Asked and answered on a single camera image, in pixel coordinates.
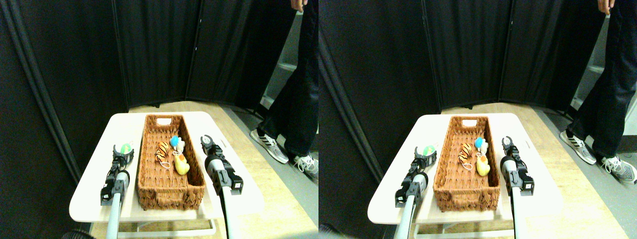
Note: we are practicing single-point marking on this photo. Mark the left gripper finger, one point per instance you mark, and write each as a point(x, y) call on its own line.
point(130, 158)
point(433, 160)
point(116, 154)
point(417, 156)

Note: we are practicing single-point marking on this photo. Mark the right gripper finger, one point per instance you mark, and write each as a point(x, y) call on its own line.
point(203, 143)
point(212, 142)
point(504, 143)
point(512, 143)

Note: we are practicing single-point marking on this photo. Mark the blue and white toy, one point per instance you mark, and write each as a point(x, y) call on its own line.
point(174, 142)
point(478, 143)

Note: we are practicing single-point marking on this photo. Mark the yellow duck toy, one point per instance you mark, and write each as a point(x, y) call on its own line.
point(482, 168)
point(182, 167)

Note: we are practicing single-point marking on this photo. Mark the orange tiger toy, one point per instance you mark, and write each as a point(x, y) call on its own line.
point(465, 152)
point(162, 151)

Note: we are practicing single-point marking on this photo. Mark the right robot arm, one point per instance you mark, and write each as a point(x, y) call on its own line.
point(507, 165)
point(213, 164)

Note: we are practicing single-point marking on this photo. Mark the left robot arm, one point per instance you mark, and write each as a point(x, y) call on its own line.
point(113, 219)
point(405, 219)

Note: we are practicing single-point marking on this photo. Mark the person's hand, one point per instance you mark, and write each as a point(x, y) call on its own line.
point(297, 5)
point(606, 6)

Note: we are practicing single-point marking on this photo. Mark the low white table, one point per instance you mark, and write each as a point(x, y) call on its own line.
point(500, 123)
point(196, 122)

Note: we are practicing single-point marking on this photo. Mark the brown wicker basket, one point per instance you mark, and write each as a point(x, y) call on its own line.
point(465, 198)
point(169, 196)

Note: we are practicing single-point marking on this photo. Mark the curtain stand pole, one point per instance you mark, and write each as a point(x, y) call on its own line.
point(346, 92)
point(42, 89)

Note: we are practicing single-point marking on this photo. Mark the person's legs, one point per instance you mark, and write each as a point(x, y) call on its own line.
point(607, 99)
point(298, 99)

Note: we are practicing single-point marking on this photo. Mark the black bracket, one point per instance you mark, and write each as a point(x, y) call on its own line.
point(528, 186)

